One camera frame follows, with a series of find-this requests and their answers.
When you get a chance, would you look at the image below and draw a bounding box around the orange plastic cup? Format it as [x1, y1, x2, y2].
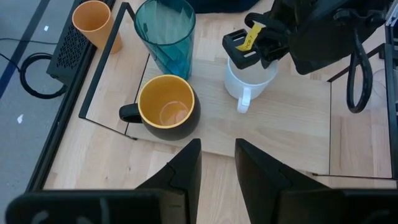
[72, 0, 123, 55]

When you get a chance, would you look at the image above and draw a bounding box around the dark blue cloth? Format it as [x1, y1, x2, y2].
[185, 0, 261, 14]

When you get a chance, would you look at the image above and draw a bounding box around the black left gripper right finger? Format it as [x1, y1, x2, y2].
[234, 138, 328, 224]

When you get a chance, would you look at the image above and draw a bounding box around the teal plastic tumbler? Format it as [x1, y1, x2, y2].
[134, 0, 197, 82]

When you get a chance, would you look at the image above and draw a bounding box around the black coiled floor cable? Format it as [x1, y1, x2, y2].
[0, 37, 68, 100]

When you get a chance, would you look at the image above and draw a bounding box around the wooden shelf black frame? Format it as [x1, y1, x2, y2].
[78, 2, 394, 180]

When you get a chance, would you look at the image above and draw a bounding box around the black mug yellow inside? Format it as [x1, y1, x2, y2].
[118, 74, 201, 142]

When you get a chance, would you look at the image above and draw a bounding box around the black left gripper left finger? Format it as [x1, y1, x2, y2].
[136, 138, 203, 224]

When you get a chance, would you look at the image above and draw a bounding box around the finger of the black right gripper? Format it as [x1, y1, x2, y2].
[260, 57, 279, 70]

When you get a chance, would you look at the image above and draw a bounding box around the yellow cable tag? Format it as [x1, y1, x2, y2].
[236, 22, 264, 52]

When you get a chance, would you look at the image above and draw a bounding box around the black perforated metal box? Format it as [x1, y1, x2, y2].
[46, 0, 116, 87]

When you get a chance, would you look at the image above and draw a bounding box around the white ceramic mug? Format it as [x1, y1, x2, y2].
[224, 55, 279, 114]

